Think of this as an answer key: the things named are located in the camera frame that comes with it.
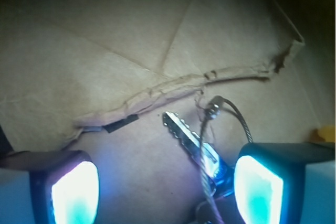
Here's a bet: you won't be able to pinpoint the yellow rubber duck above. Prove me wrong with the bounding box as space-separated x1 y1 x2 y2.
309 125 335 143

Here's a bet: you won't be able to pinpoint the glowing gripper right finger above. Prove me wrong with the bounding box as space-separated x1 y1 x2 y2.
234 142 335 223

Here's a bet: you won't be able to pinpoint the brown paper bag bin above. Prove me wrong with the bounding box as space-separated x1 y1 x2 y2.
1 0 335 223

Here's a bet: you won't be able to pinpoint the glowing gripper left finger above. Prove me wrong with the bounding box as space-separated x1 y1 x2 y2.
1 151 100 223

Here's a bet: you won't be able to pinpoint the silver keys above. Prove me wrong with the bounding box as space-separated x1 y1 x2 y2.
162 95 253 223

